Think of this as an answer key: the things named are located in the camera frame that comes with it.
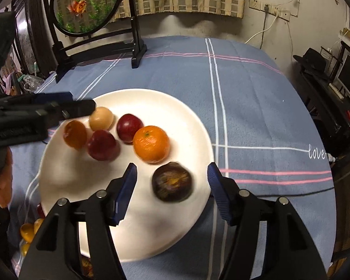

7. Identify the bright orange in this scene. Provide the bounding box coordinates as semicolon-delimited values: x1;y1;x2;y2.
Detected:
33;218;44;235

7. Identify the yellow orange fruit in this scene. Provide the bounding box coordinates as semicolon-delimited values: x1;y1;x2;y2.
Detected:
20;223;35;244

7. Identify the green yellow citrus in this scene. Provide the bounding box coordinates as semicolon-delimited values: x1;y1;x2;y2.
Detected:
21;243;31;257

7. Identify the person's left hand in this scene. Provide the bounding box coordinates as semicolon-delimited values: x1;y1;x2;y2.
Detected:
0;147;13;209

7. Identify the beige round fruit on plate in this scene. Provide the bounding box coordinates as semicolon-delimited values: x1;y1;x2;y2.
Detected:
88;107;114;131

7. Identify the dark red plum front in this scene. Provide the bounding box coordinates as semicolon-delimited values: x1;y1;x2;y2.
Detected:
87;129;117;161

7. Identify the dark red plum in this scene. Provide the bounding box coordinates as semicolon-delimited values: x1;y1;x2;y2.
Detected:
116;114;144;144
87;129;117;161

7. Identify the white oval plate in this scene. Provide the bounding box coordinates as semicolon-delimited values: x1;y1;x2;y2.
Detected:
38;88;214;262

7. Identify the dark brown passion fruit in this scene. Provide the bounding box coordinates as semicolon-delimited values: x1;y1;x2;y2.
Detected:
152;162;193;202

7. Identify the dark wooden framed mirror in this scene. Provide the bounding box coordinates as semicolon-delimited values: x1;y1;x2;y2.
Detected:
10;0;57;78

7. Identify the dark red plum back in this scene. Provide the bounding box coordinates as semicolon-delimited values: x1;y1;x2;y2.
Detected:
116;114;144;144

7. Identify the red tomato near plate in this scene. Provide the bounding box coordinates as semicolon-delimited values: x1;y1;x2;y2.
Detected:
36;203;45;219

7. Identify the round goldfish screen ornament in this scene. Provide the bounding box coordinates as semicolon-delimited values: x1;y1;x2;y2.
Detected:
43;0;147;82

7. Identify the black hat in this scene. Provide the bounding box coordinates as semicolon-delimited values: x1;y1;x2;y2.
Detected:
293;48;327;73

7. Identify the wall power strip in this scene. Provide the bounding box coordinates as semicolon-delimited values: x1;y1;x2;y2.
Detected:
248;0;291;22

